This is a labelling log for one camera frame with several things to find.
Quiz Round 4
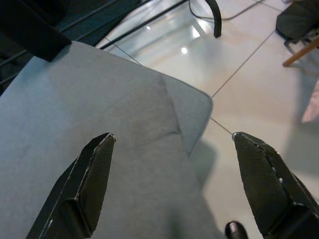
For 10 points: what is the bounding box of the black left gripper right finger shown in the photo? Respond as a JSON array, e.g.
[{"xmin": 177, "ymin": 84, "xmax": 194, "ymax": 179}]
[{"xmin": 231, "ymin": 131, "xmax": 319, "ymax": 239}]

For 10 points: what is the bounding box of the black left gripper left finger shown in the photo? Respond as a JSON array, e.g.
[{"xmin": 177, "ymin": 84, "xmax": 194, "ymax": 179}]
[{"xmin": 26, "ymin": 132, "xmax": 117, "ymax": 239}]

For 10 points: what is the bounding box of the grey fabric pillow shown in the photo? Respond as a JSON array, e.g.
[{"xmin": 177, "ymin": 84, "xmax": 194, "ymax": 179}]
[{"xmin": 0, "ymin": 41, "xmax": 224, "ymax": 239}]

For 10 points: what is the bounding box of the black chair with wooden leg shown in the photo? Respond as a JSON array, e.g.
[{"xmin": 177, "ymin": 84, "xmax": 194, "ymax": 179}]
[{"xmin": 275, "ymin": 0, "xmax": 319, "ymax": 67}]

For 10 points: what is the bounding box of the black curved chair leg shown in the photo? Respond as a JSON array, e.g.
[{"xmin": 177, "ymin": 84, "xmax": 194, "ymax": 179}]
[{"xmin": 207, "ymin": 0, "xmax": 223, "ymax": 38}]

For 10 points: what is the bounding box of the pink cloth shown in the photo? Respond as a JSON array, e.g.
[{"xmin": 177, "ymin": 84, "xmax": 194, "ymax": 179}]
[{"xmin": 301, "ymin": 81, "xmax": 319, "ymax": 123}]

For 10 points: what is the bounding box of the black square beam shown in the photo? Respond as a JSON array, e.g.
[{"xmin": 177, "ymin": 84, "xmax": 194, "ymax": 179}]
[{"xmin": 0, "ymin": 0, "xmax": 73, "ymax": 63}]

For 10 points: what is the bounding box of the black cable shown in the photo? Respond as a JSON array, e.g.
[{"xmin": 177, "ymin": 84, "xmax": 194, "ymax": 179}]
[
  {"xmin": 188, "ymin": 0, "xmax": 203, "ymax": 17},
  {"xmin": 98, "ymin": 13, "xmax": 150, "ymax": 50}
]

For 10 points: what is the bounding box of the dark metal wire rack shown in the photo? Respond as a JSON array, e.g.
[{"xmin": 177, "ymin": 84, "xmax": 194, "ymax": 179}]
[{"xmin": 0, "ymin": 0, "xmax": 150, "ymax": 88}]

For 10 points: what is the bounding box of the grey cable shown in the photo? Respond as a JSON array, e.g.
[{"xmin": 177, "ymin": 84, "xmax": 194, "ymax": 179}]
[{"xmin": 221, "ymin": 0, "xmax": 265, "ymax": 20}]

